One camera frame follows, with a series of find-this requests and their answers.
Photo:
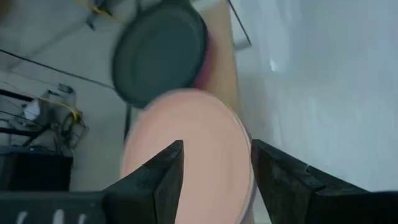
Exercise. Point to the magenta pink plate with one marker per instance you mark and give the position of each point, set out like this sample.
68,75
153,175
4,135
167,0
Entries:
203,77

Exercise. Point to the wooden shelf with black frame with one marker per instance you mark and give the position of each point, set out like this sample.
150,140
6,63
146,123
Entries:
222,62

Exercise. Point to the charcoal grey plate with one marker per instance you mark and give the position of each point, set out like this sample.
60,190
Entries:
158,53

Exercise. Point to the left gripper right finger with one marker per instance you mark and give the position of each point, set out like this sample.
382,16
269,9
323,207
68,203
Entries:
280,186

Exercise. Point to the black computer case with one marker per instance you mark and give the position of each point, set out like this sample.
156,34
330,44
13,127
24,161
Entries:
34,171

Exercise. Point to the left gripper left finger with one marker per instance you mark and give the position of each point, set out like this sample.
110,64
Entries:
149,193

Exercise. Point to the salmon peach plate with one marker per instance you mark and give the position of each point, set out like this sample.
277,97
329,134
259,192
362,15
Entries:
199,124

